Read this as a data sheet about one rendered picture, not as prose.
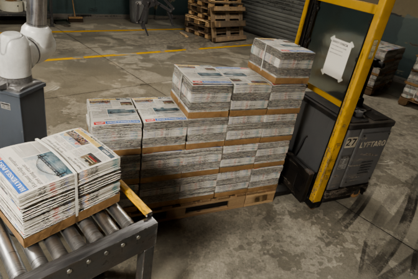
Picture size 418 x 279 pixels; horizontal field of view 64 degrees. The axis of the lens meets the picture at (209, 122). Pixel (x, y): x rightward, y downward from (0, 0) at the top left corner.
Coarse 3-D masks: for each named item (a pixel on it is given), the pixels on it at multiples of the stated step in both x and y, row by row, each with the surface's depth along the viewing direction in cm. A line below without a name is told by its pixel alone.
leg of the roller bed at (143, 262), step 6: (144, 252) 133; (150, 252) 136; (138, 258) 138; (144, 258) 135; (150, 258) 138; (138, 264) 139; (144, 264) 136; (150, 264) 139; (138, 270) 141; (144, 270) 138; (150, 270) 141; (138, 276) 142; (144, 276) 140; (150, 276) 143
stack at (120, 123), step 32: (96, 128) 188; (128, 128) 196; (160, 128) 205; (192, 128) 215; (224, 128) 226; (256, 128) 237; (128, 160) 207; (160, 160) 216; (192, 160) 226; (224, 160) 238; (160, 192) 229; (192, 192) 241
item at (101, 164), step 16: (80, 128) 141; (64, 144) 129; (80, 144) 130; (96, 144) 132; (80, 160) 121; (96, 160) 123; (112, 160) 125; (96, 176) 122; (112, 176) 128; (96, 192) 126; (112, 192) 132
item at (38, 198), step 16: (0, 160) 114; (16, 160) 115; (32, 160) 117; (48, 160) 118; (0, 176) 108; (16, 176) 108; (32, 176) 109; (48, 176) 110; (64, 176) 112; (0, 192) 115; (16, 192) 102; (32, 192) 104; (48, 192) 109; (64, 192) 114; (0, 208) 119; (16, 208) 107; (32, 208) 107; (48, 208) 111; (64, 208) 117; (16, 224) 111; (32, 224) 109; (48, 224) 114
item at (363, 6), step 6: (318, 0) 258; (324, 0) 252; (330, 0) 246; (336, 0) 241; (342, 0) 236; (348, 0) 231; (354, 0) 227; (348, 6) 232; (354, 6) 227; (360, 6) 223; (366, 6) 218; (372, 6) 215; (372, 12) 215
